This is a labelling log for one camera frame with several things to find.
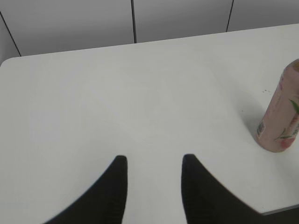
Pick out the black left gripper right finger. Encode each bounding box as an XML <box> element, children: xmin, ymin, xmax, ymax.
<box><xmin>182</xmin><ymin>154</ymin><xmax>272</xmax><ymax>224</ymax></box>

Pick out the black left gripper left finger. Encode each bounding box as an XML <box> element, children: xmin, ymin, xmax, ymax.
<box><xmin>47</xmin><ymin>155</ymin><xmax>128</xmax><ymax>224</ymax></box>

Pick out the oolong tea bottle pink label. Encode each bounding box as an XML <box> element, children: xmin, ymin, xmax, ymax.
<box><xmin>256</xmin><ymin>59</ymin><xmax>299</xmax><ymax>153</ymax></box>

